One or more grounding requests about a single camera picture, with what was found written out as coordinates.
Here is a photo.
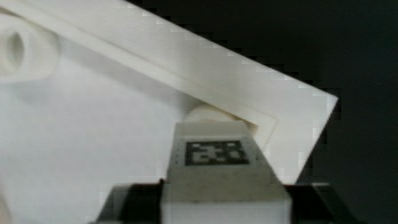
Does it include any white square tabletop part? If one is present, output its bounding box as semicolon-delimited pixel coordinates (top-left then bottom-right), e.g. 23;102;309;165
0;0;337;224

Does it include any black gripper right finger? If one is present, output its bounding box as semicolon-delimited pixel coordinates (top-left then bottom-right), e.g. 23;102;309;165
286;183;351;224

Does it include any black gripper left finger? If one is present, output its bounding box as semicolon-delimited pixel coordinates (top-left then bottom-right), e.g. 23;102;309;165
89;180;163;224

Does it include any white table leg with tag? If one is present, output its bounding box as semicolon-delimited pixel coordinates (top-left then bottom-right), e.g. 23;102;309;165
161;105;291;224

